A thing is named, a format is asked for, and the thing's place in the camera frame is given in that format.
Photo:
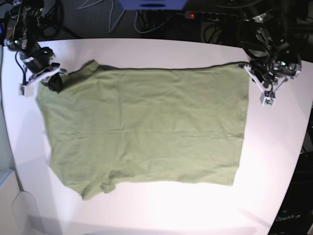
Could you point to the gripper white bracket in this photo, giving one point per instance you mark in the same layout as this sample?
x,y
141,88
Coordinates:
x,y
38,68
270,76

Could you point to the green T-shirt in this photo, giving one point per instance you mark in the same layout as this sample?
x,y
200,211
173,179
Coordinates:
x,y
110,126

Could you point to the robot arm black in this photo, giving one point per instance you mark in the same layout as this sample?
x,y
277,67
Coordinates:
x,y
21,28
270,32

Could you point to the blue box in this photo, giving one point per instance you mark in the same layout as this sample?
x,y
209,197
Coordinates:
x,y
153,4

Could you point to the black power strip red light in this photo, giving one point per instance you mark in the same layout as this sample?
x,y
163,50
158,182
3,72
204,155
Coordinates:
x,y
209,16

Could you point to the black OpenArm case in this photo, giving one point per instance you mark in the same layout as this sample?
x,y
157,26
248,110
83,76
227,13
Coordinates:
x,y
295,216

